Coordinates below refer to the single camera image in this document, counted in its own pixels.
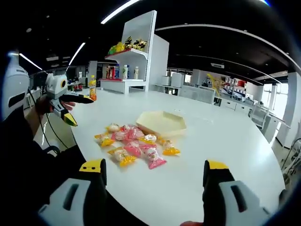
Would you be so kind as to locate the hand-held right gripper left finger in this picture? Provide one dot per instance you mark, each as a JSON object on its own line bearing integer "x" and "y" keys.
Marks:
{"x": 70, "y": 202}

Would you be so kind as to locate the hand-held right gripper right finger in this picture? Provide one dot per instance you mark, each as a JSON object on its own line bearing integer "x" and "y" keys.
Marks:
{"x": 225, "y": 202}

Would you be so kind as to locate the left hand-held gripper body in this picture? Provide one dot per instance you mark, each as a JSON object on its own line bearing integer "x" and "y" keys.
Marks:
{"x": 56, "y": 86}

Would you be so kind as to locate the pile of marshmallow packets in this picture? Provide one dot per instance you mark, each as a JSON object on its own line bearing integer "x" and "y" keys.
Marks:
{"x": 134, "y": 143}

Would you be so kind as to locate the cream hexagonal bowl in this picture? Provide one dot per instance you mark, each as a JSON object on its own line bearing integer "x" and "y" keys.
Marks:
{"x": 162, "y": 123}

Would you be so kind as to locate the person's left hand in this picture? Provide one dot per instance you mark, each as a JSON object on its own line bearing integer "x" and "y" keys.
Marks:
{"x": 42, "y": 106}

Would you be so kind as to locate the person's right hand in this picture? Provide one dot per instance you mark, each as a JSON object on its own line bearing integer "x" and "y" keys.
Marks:
{"x": 191, "y": 223}

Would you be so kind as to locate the orange juice bottle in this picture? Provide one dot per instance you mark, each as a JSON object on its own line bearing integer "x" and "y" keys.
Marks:
{"x": 92, "y": 89}

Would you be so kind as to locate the red snack packages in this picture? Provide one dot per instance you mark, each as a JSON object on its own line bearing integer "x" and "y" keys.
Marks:
{"x": 110, "y": 71}

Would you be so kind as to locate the white worn chest device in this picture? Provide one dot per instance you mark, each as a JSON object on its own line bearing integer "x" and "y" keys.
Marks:
{"x": 14, "y": 87}

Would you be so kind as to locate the blue drink bottle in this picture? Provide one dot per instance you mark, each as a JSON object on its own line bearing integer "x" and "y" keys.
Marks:
{"x": 117, "y": 71}

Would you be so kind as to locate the white round table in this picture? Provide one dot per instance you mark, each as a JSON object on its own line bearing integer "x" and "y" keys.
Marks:
{"x": 211, "y": 153}

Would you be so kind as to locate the person's dark clothing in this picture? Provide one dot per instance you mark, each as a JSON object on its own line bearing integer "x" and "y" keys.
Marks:
{"x": 23, "y": 179}

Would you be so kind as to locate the yellow green snack bags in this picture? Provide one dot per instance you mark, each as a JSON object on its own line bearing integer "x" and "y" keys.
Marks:
{"x": 116, "y": 48}

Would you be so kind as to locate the white milk bottle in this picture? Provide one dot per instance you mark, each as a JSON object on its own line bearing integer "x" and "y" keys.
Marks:
{"x": 136, "y": 73}

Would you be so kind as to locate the yellow black snack bag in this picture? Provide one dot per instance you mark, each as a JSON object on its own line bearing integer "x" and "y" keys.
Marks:
{"x": 128, "y": 42}
{"x": 140, "y": 44}

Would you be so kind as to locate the metal cart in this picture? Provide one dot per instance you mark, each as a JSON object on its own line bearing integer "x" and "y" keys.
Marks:
{"x": 292, "y": 162}

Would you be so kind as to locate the white display shelf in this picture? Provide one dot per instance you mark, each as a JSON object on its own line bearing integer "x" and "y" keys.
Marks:
{"x": 155, "y": 61}

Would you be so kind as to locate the white mesh chair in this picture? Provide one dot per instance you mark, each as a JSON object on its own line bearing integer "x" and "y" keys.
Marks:
{"x": 258, "y": 115}

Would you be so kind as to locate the white appliance boxes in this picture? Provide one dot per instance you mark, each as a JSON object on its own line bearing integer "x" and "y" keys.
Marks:
{"x": 172, "y": 79}

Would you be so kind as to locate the white low cabinets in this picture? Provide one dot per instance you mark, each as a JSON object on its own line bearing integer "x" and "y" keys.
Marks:
{"x": 235, "y": 104}

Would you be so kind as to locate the yellow frame stand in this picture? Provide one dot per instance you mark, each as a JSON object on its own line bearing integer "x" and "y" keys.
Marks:
{"x": 214, "y": 82}

